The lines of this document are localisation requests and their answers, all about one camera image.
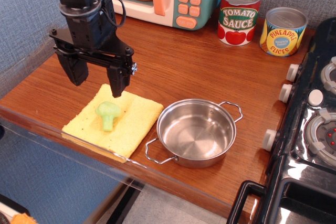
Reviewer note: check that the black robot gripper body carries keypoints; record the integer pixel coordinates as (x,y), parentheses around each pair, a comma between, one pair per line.
(91,35)

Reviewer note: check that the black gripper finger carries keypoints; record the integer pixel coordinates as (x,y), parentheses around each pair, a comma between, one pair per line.
(119,79)
(76,69)

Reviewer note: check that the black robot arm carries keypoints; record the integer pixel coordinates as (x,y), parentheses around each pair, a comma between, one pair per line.
(91,38)

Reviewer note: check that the stainless steel pot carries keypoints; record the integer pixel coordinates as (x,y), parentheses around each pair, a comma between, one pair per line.
(197,133)

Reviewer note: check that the red tomato sauce can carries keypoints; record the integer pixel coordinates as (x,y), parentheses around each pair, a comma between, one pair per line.
(237,21)

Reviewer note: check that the yellow pineapple slices can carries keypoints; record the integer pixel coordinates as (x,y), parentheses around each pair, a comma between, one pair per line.
(283,31)

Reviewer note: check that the green toy broccoli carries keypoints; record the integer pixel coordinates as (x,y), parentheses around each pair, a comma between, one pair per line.
(108,112)

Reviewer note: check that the yellow folded cloth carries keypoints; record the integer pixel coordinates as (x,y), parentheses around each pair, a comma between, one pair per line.
(117,125)

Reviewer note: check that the clear acrylic table guard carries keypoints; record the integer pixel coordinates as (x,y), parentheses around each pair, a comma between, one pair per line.
(214,188)

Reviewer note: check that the orange object bottom left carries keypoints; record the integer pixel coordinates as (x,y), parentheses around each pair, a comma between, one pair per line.
(23,219)

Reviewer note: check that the white stove knob bottom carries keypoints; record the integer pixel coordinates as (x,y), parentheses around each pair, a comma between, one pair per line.
(269,139)

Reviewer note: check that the white stove knob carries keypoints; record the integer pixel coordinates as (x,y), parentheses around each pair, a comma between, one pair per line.
(269,139)
(292,72)
(285,93)

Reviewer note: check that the white stove knob middle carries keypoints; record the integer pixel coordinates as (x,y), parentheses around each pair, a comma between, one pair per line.
(285,93)

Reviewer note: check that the white stove knob top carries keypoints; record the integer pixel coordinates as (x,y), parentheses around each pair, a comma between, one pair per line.
(292,72)

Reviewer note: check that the white round stove button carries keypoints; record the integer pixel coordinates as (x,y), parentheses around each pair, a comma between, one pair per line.
(315,97)

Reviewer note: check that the grey stove burner front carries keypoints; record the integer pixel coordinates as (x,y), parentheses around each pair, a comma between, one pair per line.
(320,136)

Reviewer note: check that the grey stove burner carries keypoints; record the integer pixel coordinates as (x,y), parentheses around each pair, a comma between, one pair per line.
(320,136)
(325,76)

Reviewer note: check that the grey stove burner rear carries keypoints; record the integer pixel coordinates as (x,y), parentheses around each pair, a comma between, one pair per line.
(325,76)

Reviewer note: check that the black toy stove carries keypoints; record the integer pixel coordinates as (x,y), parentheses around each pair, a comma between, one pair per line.
(300,187)

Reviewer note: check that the black oven door handle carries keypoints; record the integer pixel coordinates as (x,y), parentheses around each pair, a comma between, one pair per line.
(247,188)

